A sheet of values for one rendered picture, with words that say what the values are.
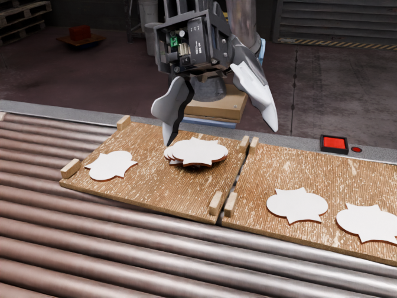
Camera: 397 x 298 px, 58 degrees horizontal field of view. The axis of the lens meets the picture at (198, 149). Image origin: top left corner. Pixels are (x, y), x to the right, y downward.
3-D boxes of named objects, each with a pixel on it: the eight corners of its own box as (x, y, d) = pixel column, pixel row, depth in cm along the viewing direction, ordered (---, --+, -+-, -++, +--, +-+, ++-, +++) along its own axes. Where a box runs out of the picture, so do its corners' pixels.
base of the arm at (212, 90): (191, 86, 146) (189, 62, 141) (227, 87, 144) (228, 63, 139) (184, 101, 133) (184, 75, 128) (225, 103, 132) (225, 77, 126)
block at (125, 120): (126, 122, 116) (125, 114, 114) (131, 122, 115) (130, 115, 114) (116, 130, 111) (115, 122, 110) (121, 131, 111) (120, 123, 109)
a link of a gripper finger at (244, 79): (263, 132, 37) (208, 72, 40) (277, 132, 42) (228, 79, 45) (284, 111, 36) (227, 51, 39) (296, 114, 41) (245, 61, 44)
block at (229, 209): (230, 200, 83) (230, 191, 81) (237, 201, 82) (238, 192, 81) (223, 217, 78) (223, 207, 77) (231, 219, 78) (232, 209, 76)
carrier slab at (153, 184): (128, 124, 118) (127, 120, 117) (250, 146, 106) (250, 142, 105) (59, 186, 90) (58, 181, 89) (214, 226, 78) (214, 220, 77)
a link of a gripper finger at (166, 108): (130, 135, 45) (159, 68, 43) (156, 135, 50) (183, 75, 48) (147, 148, 44) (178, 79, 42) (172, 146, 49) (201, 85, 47)
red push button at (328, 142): (322, 140, 110) (323, 136, 109) (342, 142, 109) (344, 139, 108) (323, 150, 105) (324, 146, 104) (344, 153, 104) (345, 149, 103)
